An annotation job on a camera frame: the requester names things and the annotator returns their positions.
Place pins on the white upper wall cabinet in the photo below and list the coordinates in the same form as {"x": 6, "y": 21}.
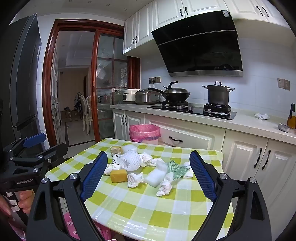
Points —
{"x": 136, "y": 32}
{"x": 208, "y": 7}

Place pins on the small metal bowl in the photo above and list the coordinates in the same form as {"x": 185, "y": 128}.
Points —
{"x": 284, "y": 128}

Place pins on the small white foam piece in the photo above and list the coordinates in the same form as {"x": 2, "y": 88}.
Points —
{"x": 162, "y": 165}

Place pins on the black glass range hood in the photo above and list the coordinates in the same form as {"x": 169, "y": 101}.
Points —
{"x": 196, "y": 46}

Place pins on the crumpled white cloth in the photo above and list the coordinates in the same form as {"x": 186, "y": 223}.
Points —
{"x": 262, "y": 116}

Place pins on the yellow sponge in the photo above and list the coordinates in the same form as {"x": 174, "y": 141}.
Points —
{"x": 118, "y": 176}
{"x": 116, "y": 150}

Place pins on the twisted white tissue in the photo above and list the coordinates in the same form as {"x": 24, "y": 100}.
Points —
{"x": 165, "y": 186}

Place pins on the white paper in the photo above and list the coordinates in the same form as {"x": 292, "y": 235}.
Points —
{"x": 148, "y": 160}

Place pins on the white labelled packet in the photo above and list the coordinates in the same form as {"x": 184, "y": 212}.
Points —
{"x": 187, "y": 170}

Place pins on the red wooden door frame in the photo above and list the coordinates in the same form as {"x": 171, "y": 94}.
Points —
{"x": 49, "y": 92}

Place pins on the green checked tablecloth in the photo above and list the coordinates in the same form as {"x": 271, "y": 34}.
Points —
{"x": 143, "y": 208}

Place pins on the beige wall socket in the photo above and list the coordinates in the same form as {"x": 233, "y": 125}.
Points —
{"x": 283, "y": 83}

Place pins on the speckled stone countertop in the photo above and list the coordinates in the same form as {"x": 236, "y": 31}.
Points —
{"x": 249, "y": 125}

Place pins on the silver pressure cooker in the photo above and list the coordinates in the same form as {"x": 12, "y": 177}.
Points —
{"x": 146, "y": 97}

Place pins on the white foam block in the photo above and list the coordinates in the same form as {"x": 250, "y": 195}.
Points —
{"x": 154, "y": 179}
{"x": 128, "y": 148}

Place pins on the person's left hand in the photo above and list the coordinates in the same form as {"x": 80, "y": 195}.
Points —
{"x": 25, "y": 202}

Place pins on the dark stock pot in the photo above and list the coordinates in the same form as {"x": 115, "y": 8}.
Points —
{"x": 218, "y": 95}

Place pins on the dark grey refrigerator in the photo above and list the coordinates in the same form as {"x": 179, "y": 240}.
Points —
{"x": 23, "y": 81}

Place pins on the pink printed pants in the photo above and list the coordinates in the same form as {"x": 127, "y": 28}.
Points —
{"x": 70, "y": 226}

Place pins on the bin with pink bag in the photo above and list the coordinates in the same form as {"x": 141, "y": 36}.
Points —
{"x": 144, "y": 132}

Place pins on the wooden sliding glass door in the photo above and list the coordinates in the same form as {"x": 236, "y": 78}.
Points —
{"x": 108, "y": 92}

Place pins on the white dining chair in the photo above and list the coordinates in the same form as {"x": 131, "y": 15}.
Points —
{"x": 86, "y": 111}

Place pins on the black glass gas stove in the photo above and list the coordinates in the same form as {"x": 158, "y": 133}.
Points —
{"x": 196, "y": 110}

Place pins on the red knife block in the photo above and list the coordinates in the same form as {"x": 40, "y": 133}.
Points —
{"x": 292, "y": 120}

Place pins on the printed paper cup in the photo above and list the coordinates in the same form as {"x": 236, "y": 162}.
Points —
{"x": 113, "y": 167}

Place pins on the white rice cooker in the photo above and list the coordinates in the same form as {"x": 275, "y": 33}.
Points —
{"x": 130, "y": 96}

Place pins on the gold wall socket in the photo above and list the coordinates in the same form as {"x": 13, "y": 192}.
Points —
{"x": 155, "y": 80}

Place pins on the white foam fruit net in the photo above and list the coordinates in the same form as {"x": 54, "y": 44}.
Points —
{"x": 130, "y": 161}

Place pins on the black wok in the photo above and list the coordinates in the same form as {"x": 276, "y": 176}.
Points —
{"x": 177, "y": 93}

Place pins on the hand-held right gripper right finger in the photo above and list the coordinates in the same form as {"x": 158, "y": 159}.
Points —
{"x": 203, "y": 178}

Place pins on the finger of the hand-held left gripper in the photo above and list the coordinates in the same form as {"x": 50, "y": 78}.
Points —
{"x": 34, "y": 139}
{"x": 53, "y": 153}

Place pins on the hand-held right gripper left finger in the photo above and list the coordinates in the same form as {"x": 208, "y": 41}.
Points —
{"x": 94, "y": 176}

